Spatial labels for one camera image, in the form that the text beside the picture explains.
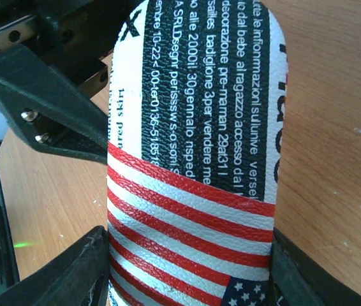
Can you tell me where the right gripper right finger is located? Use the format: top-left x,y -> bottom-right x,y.
268,228 -> 361,305

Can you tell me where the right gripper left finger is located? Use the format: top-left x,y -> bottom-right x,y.
0,226 -> 109,305

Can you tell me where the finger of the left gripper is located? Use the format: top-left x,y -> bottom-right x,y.
0,45 -> 107,164

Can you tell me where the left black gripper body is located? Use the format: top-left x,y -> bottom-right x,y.
0,1 -> 139,96

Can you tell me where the flag print glasses case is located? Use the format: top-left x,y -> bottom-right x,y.
107,1 -> 288,305

